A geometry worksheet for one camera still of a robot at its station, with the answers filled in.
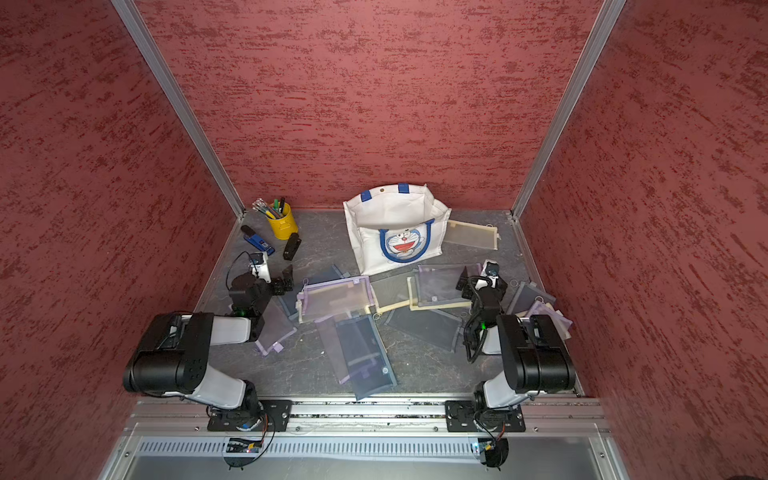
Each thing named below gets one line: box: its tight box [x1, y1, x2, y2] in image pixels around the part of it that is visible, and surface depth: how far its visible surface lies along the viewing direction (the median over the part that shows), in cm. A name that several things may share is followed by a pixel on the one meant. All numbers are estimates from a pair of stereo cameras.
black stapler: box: [283, 232, 302, 261], surface depth 109 cm
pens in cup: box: [252, 197, 285, 220], surface depth 105 cm
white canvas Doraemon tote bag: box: [343, 183, 452, 275], surface depth 100 cm
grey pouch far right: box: [507, 281, 557, 315], surface depth 99 cm
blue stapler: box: [240, 225, 276, 256], surface depth 111 cm
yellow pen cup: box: [267, 202, 298, 241], surface depth 109 cm
